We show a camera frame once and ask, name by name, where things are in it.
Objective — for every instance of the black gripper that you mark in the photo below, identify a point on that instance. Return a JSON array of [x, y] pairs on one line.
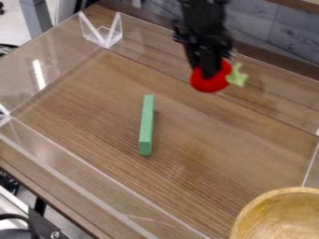
[[202, 33]]

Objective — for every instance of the red plush fruit green leaf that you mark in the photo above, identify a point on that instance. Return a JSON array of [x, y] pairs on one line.
[[227, 76]]

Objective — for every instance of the green rectangular block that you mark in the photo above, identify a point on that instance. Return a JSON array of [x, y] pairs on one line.
[[147, 118]]

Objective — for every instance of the wooden bowl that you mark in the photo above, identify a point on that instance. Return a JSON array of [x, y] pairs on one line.
[[280, 214]]

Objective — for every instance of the black metal clamp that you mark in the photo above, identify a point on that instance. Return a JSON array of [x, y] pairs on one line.
[[47, 230]]

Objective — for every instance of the clear acrylic tray enclosure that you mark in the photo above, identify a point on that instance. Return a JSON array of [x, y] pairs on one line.
[[223, 147]]

